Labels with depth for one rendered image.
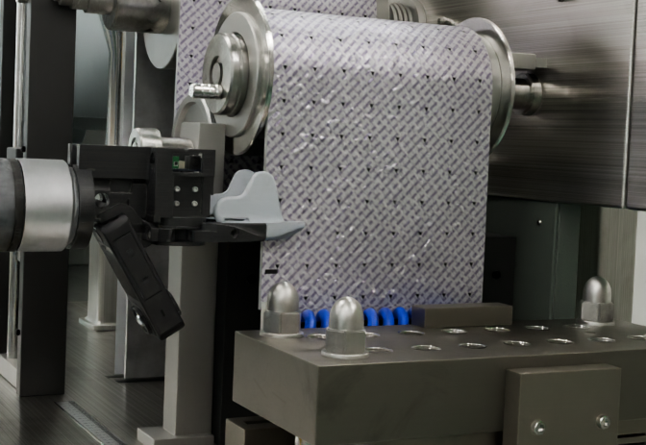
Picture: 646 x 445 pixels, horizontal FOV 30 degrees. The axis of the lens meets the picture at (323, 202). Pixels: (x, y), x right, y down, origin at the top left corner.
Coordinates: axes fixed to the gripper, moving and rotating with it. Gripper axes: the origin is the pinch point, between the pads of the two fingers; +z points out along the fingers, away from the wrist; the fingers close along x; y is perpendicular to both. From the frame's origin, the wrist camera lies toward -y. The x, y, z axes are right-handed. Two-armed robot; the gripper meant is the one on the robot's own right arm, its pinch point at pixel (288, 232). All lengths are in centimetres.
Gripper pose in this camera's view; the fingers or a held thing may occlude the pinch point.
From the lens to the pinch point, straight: 107.8
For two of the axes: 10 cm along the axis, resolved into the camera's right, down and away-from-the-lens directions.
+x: -4.5, -0.6, 8.9
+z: 8.9, 0.2, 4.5
